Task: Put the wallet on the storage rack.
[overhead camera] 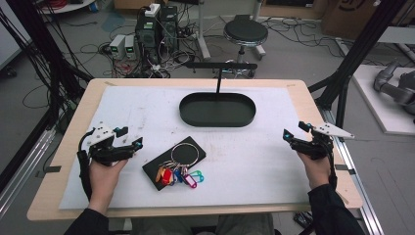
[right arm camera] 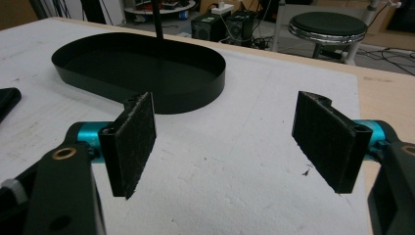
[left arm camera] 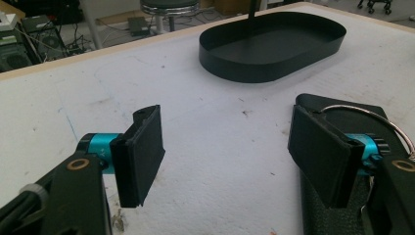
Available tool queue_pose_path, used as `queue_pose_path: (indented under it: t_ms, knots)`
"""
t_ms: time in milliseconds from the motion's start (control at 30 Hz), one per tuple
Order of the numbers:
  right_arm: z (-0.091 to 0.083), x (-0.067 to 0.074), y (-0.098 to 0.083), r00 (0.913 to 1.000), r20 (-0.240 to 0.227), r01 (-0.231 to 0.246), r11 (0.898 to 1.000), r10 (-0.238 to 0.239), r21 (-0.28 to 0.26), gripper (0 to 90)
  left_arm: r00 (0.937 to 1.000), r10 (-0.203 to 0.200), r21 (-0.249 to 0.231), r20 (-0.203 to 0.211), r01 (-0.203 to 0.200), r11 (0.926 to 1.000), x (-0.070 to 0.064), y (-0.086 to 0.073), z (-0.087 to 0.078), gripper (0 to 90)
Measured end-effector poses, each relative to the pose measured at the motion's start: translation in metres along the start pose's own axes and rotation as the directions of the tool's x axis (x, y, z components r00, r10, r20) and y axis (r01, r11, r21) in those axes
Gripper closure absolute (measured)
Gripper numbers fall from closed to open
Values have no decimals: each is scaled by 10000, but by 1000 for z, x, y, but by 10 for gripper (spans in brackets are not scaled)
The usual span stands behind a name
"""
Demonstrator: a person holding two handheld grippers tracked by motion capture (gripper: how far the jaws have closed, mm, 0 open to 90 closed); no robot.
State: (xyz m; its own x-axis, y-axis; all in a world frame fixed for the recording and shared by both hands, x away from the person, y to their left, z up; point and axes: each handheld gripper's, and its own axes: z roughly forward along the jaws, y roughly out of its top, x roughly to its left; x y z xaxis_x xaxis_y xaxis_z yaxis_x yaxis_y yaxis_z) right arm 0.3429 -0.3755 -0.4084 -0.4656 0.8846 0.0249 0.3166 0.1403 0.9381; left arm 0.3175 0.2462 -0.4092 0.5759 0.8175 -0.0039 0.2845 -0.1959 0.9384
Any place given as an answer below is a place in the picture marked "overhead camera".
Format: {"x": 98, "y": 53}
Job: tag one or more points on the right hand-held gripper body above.
{"x": 321, "y": 145}

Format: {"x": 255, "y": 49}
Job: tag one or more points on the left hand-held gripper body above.
{"x": 101, "y": 134}

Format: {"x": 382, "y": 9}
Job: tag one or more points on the black wallet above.
{"x": 160, "y": 171}

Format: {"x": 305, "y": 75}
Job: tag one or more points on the black oval tray with hanger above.
{"x": 217, "y": 112}

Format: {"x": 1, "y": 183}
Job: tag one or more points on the person's right hand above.
{"x": 316, "y": 171}

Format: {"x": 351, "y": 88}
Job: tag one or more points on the person's left hand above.
{"x": 102, "y": 179}

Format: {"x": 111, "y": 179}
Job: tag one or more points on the black tape strip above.
{"x": 345, "y": 168}
{"x": 53, "y": 169}

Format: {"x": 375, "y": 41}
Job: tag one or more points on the white floor board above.
{"x": 381, "y": 107}

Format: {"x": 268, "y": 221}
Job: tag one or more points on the white table mat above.
{"x": 235, "y": 182}

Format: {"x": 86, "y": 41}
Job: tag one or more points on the black foot pedal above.
{"x": 303, "y": 219}

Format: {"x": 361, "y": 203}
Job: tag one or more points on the person's left leg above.
{"x": 156, "y": 226}

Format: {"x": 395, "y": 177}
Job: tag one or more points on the person's leg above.
{"x": 156, "y": 226}
{"x": 244, "y": 225}

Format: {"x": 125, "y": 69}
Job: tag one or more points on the grey power supply unit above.
{"x": 130, "y": 47}
{"x": 116, "y": 47}

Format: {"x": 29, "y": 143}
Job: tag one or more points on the person's right leg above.
{"x": 244, "y": 225}

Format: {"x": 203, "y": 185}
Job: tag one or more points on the black computer tower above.
{"x": 169, "y": 24}
{"x": 147, "y": 36}

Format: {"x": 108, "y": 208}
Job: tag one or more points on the black round stool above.
{"x": 245, "y": 32}

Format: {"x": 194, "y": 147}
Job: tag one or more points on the cardboard box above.
{"x": 342, "y": 19}

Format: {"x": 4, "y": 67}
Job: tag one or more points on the white power adapter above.
{"x": 152, "y": 9}

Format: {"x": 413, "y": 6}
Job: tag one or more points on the white table leg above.
{"x": 201, "y": 32}

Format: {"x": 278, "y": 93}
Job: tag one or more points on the white side table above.
{"x": 396, "y": 35}

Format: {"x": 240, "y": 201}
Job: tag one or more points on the white round table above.
{"x": 70, "y": 6}

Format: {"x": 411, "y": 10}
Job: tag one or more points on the white panel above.
{"x": 8, "y": 39}

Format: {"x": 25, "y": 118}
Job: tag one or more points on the aluminium rail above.
{"x": 359, "y": 192}
{"x": 23, "y": 168}

